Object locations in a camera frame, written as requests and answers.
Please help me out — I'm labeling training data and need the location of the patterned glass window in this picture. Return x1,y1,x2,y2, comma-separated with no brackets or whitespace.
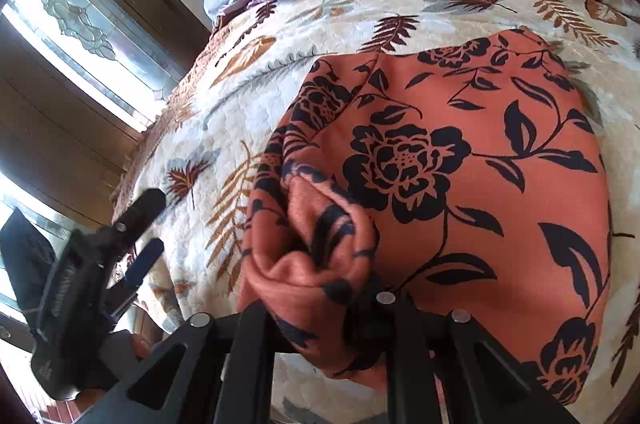
2,0,168,127

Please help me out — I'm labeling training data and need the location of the person's left hand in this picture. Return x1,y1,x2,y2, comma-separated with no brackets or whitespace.
129,333,153,360

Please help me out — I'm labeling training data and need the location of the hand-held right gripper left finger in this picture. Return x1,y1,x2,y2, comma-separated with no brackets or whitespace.
75,301,281,424

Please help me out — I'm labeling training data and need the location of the cream leaf print blanket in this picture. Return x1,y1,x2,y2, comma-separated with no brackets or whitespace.
112,0,640,424

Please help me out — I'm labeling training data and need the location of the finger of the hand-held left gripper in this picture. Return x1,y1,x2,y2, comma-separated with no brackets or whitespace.
112,189,167,238
126,239,166,286

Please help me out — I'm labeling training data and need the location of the dark cloth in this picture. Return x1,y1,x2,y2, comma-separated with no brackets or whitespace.
0,208,57,322

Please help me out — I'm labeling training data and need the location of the orange floral print garment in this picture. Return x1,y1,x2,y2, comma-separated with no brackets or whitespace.
237,29,613,407

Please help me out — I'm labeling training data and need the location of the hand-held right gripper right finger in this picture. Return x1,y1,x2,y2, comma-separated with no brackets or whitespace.
350,290,581,424

